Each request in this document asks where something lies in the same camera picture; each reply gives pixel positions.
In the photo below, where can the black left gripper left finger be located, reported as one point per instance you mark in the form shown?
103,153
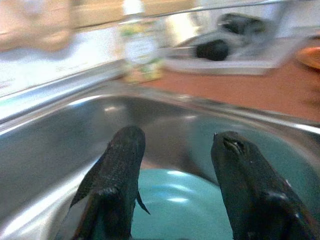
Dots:
117,170

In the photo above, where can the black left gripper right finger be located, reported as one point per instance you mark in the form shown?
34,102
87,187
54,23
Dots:
245,190

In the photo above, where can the orange plate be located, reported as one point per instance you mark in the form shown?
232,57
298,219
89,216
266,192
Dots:
312,57

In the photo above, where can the stainless steel kitchen sink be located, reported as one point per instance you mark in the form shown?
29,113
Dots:
50,150

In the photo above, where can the teal plate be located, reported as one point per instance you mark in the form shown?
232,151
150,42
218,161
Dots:
175,205

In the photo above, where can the clear soap pump bottle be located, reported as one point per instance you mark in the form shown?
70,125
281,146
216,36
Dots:
140,50

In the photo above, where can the grey drying mat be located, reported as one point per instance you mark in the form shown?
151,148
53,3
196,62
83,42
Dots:
212,67

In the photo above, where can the cream ceramic mug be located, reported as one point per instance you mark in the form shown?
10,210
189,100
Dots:
183,27

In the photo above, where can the black bottle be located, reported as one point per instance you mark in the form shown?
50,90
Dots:
240,25

